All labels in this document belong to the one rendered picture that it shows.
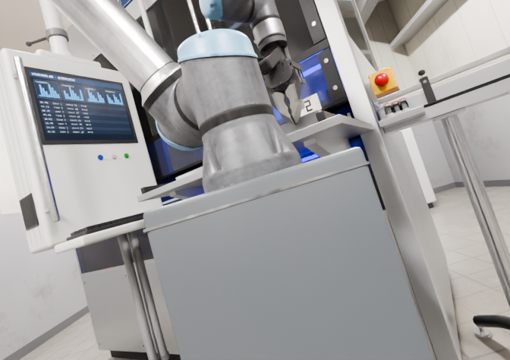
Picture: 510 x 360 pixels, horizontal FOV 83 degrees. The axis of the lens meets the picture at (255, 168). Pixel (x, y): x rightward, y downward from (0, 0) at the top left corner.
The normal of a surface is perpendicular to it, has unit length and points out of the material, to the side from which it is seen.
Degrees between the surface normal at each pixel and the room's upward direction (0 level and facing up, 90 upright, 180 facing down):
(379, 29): 90
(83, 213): 90
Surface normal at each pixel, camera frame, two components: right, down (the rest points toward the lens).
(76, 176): 0.79, -0.29
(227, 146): -0.43, -0.26
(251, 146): -0.01, -0.40
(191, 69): -0.64, 0.13
